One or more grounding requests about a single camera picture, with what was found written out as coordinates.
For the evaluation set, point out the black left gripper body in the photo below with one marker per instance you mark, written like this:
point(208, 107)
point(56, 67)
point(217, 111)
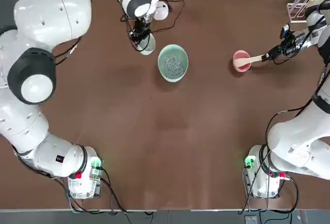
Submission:
point(141, 28)

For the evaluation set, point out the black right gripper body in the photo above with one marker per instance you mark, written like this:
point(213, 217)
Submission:
point(290, 44)

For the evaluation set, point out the small green bowl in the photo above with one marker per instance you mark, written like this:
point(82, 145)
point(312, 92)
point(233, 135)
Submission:
point(148, 48)

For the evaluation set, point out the light wooden spoon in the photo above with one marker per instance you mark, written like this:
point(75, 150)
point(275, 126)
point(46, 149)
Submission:
point(254, 58)

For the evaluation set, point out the clear glass beads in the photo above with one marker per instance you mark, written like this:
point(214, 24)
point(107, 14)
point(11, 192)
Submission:
point(172, 65)

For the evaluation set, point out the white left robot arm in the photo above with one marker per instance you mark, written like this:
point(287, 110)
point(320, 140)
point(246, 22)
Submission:
point(51, 15)

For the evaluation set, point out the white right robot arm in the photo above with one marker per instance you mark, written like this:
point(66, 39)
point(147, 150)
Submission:
point(291, 141)

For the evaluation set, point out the pink bowl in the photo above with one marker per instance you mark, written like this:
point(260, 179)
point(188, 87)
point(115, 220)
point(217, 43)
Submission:
point(242, 67)

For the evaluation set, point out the large green bowl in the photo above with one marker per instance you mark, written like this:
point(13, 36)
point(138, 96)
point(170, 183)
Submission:
point(165, 74)

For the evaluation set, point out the grey floor socket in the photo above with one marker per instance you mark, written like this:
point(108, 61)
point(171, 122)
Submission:
point(250, 219)

